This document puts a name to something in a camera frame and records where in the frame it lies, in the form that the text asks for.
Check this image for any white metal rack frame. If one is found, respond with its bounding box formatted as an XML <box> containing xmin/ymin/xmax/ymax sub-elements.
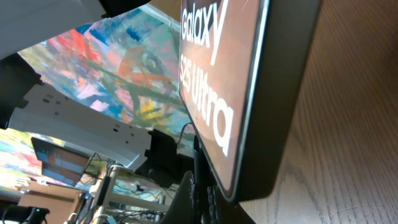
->
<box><xmin>63</xmin><ymin>164</ymin><xmax>165</xmax><ymax>224</ymax></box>

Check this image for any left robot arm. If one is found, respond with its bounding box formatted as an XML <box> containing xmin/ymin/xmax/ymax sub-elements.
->
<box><xmin>1</xmin><ymin>1</ymin><xmax>188</xmax><ymax>137</ymax></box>

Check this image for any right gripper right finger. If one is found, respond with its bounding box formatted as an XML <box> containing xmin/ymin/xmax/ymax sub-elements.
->
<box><xmin>206</xmin><ymin>185</ymin><xmax>255</xmax><ymax>224</ymax></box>

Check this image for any laptop with lit screen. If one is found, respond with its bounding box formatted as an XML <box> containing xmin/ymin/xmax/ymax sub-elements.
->
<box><xmin>30</xmin><ymin>138</ymin><xmax>93</xmax><ymax>187</ymax></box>

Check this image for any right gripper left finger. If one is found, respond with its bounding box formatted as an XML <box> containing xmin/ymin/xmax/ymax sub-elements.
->
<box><xmin>161</xmin><ymin>170</ymin><xmax>199</xmax><ymax>224</ymax></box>

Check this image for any colourful abstract wall painting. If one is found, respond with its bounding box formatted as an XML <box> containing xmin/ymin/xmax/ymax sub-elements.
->
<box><xmin>0</xmin><ymin>6</ymin><xmax>197</xmax><ymax>190</ymax></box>

